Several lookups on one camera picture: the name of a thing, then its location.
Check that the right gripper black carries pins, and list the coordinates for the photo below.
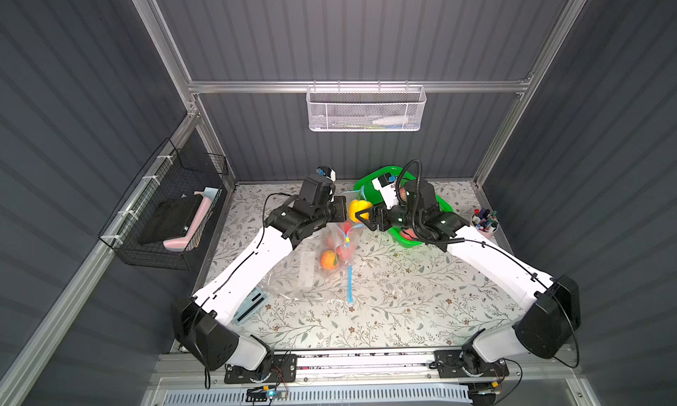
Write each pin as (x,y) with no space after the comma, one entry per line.
(382,216)

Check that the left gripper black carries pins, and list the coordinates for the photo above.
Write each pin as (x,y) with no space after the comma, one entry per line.
(338,208)

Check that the yellow peach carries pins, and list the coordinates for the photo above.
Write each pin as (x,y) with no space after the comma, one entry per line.
(357,206)

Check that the pink peach with leaf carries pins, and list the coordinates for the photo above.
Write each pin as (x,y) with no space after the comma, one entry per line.
(346,253)

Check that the orange red peach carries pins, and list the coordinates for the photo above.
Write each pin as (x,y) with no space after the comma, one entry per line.
(329,261)

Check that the clear zip-top bag blue zipper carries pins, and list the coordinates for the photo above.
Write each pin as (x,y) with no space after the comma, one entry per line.
(299,276)

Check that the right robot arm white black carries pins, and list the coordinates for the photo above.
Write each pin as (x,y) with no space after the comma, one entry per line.
(551,305)

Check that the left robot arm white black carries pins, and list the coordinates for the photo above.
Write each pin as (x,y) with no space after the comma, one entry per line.
(201,321)

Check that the green plastic basket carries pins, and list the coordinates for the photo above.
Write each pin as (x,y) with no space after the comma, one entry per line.
(440,232)

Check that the teal calculator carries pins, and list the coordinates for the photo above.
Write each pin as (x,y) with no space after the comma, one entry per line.
(252,303)

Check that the white tube in basket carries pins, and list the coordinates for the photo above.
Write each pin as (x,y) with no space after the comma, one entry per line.
(391,121)

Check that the pink pen cup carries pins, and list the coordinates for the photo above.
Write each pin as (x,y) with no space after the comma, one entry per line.
(485,220)

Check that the black pouch in basket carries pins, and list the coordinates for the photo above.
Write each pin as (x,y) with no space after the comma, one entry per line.
(166,221)

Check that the white wire wall basket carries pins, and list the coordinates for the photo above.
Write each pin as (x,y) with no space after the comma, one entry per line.
(352,108)

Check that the black wire wall basket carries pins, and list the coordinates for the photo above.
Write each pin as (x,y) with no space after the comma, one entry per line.
(173,172)

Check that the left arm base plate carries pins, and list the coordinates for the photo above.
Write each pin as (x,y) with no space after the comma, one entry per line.
(281,367)

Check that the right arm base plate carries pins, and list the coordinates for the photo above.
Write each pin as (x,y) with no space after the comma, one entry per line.
(459,363)

